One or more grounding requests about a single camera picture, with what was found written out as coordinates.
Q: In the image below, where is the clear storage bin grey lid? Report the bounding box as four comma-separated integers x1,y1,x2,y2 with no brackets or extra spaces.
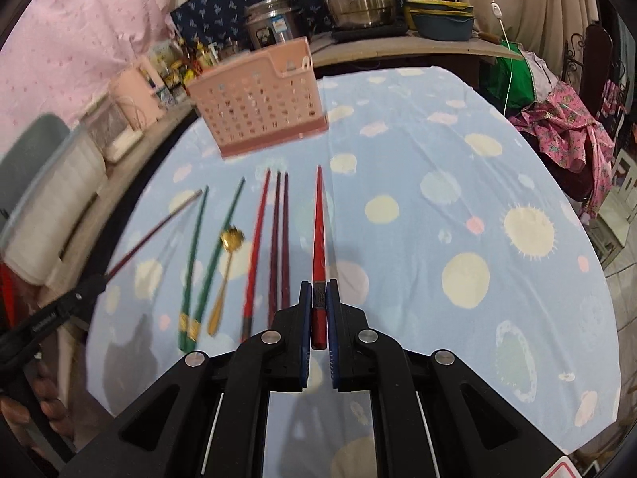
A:
0,112,107,284

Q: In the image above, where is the steel rice cooker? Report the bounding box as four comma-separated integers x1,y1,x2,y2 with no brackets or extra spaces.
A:
243,0,307,53

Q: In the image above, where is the white countertop appliance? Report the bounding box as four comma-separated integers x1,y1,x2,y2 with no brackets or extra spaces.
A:
80,94,145,163

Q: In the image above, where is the thin dark red chopstick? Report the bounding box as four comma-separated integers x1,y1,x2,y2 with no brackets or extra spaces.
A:
104,188,206,280

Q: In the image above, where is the green cloth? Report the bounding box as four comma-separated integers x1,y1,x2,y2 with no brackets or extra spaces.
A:
485,42,535,110

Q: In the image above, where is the row of condiment bottles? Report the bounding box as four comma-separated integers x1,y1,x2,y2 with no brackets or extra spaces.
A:
149,37,234,108

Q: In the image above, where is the person's left hand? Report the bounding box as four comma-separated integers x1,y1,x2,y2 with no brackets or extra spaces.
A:
0,357,95,454

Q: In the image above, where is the pink water dispenser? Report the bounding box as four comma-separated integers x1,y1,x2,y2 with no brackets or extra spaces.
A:
109,55,165,133

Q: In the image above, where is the pink patterned curtain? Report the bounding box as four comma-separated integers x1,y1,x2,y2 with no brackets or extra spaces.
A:
0,0,182,160

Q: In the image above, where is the black induction cooker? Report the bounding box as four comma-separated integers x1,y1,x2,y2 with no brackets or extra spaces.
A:
331,20,409,43

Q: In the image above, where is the navy printed cloth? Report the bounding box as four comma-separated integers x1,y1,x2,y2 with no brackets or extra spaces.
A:
169,0,459,55

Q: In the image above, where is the gold flower-shaped spoon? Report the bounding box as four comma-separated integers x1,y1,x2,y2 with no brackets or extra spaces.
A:
206,228,246,337

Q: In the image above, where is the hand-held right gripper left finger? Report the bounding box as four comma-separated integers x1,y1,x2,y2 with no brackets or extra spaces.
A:
60,281,312,478

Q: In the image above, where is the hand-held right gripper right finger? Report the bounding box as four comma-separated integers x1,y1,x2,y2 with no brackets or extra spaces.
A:
327,281,571,478

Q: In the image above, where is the pink plastic utensil basket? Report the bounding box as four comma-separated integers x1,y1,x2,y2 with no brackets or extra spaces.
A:
185,37,330,160

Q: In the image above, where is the white cable with switch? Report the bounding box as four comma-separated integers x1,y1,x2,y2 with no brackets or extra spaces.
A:
473,0,513,115

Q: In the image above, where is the pink floral garment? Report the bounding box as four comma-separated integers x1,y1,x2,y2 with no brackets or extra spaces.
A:
512,80,615,200

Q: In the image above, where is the beige curtain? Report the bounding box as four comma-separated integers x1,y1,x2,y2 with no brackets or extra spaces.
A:
450,0,598,61

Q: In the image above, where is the blue casserole dish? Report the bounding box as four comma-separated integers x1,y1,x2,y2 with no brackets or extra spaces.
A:
410,10,476,41

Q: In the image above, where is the maroon chopstick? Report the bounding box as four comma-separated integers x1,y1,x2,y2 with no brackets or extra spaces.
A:
268,170,282,332
279,173,291,312

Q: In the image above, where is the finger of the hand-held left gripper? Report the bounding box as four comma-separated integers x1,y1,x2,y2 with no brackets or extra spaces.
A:
60,276,109,320

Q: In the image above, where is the red plastic object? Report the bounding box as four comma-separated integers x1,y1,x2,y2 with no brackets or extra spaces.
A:
0,264,21,329

